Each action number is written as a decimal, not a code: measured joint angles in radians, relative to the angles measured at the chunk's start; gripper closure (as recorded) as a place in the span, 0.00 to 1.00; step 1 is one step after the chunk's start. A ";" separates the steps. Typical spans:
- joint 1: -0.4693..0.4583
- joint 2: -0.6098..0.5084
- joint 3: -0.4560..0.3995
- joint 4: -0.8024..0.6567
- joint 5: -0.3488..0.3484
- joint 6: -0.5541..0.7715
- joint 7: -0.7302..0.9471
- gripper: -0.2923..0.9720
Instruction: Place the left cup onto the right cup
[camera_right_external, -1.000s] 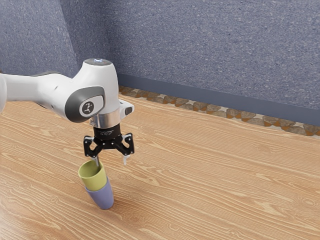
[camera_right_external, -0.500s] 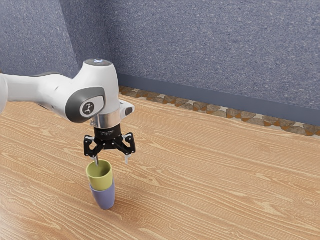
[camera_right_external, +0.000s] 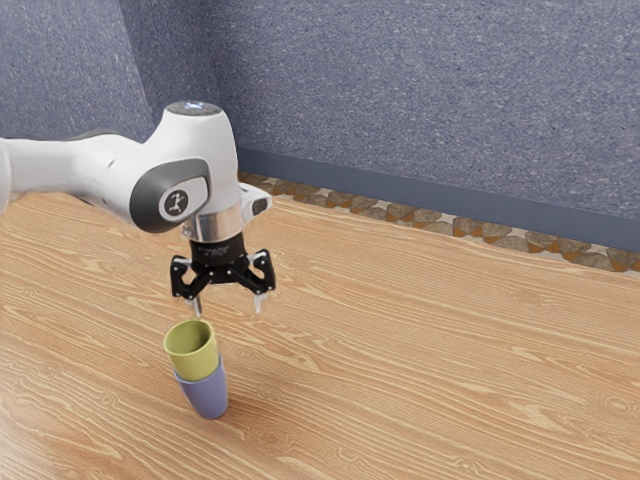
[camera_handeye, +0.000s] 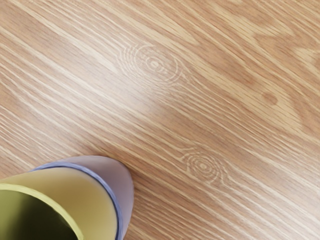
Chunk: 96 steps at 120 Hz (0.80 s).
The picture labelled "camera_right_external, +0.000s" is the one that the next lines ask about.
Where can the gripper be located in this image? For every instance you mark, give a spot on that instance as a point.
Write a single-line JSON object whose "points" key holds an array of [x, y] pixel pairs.
{"points": [[218, 257]]}

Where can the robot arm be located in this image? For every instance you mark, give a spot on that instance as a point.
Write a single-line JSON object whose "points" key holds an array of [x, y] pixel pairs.
{"points": [[100, 165]]}

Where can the purple cup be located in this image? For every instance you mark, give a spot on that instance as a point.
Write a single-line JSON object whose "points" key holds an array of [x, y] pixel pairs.
{"points": [[207, 395]]}

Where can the green cup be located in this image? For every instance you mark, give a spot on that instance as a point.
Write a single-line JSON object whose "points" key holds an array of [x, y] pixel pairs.
{"points": [[192, 350]]}

